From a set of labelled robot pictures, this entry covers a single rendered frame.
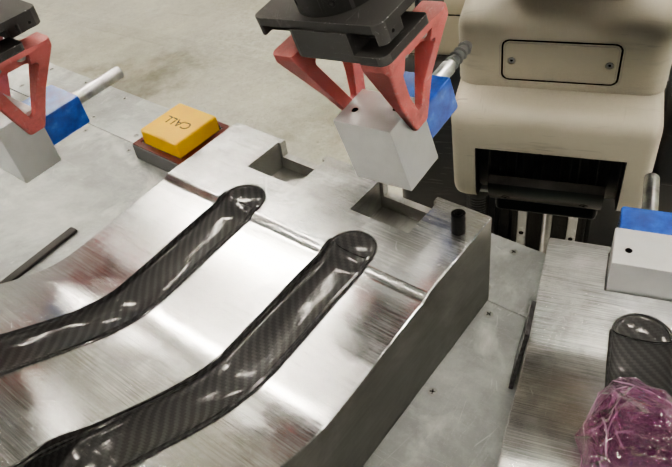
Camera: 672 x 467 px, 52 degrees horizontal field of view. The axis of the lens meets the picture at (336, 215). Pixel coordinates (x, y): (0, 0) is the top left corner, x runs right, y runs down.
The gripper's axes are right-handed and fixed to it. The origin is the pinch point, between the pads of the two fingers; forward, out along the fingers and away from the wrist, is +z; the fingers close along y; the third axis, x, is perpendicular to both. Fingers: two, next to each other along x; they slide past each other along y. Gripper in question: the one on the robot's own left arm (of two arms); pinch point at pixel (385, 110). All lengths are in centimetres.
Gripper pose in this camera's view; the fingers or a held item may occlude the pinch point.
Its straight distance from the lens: 47.6
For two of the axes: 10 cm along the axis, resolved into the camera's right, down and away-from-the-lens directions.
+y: 7.4, 2.3, -6.3
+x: 5.8, -6.9, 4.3
